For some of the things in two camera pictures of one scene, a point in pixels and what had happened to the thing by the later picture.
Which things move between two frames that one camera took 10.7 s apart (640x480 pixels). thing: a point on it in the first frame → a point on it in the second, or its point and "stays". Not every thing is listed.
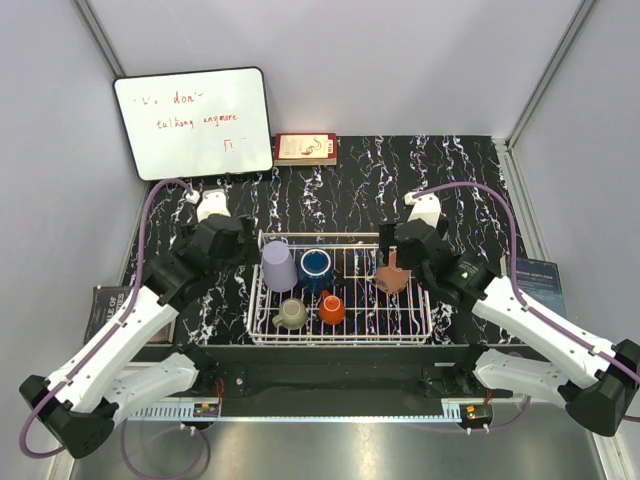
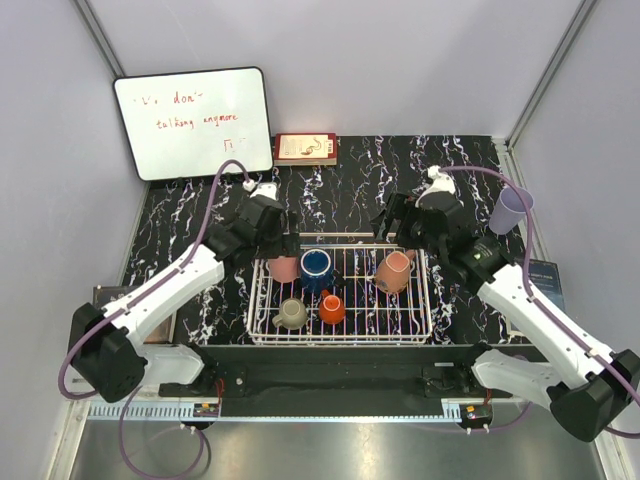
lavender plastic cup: x=279 y=271 → x=510 y=209
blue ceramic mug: x=316 y=275 stays
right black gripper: x=387 y=239 → x=397 y=206
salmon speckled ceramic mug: x=391 y=278 stays
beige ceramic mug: x=293 y=314 stays
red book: x=305 y=149 stays
